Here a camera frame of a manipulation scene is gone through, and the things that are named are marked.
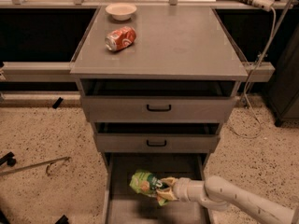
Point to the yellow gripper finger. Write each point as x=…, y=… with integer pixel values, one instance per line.
x=166, y=195
x=169, y=181

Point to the grey drawer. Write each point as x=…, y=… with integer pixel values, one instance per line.
x=156, y=137
x=123, y=206
x=145, y=100

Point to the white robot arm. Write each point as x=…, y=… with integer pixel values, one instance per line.
x=217, y=194

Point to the dark cabinet at right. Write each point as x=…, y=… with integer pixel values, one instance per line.
x=283, y=93

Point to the top grey drawer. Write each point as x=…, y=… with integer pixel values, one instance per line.
x=145, y=100

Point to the white bowl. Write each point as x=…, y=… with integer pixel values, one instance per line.
x=121, y=11

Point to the green rice chip bag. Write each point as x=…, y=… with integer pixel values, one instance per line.
x=148, y=184

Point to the orange soda can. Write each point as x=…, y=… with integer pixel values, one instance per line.
x=120, y=39

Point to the bottom grey drawer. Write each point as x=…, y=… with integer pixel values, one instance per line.
x=123, y=206

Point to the black clamp on floor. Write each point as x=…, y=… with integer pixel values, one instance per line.
x=8, y=159

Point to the grey drawer cabinet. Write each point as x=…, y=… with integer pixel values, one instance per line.
x=172, y=43

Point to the metal rod on floor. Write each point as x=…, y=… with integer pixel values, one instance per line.
x=33, y=166

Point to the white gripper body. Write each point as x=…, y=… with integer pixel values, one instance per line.
x=181, y=188

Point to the middle grey drawer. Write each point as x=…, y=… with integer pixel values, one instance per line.
x=156, y=137

